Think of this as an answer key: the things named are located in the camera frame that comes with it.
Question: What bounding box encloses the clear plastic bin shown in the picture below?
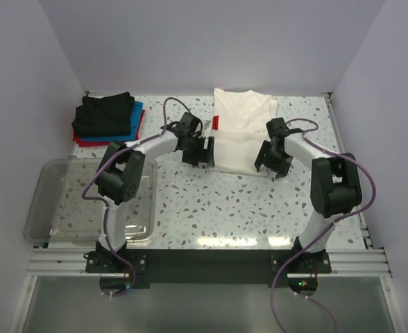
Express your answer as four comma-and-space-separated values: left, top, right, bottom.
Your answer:
24, 158, 157, 246

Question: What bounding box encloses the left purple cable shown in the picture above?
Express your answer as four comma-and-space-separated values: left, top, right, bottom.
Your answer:
81, 96, 191, 299

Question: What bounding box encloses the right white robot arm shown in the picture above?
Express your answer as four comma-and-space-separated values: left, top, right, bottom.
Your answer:
254, 118, 362, 254

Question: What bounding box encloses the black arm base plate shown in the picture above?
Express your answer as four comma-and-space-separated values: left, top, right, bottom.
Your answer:
83, 247, 332, 291

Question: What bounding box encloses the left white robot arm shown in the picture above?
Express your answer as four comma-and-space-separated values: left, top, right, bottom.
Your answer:
94, 112, 215, 253

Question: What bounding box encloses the white printed t-shirt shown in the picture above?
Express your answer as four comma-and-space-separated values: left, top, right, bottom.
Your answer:
211, 88, 278, 177

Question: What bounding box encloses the folded blue t-shirt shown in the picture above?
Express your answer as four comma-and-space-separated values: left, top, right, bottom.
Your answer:
81, 101, 143, 142

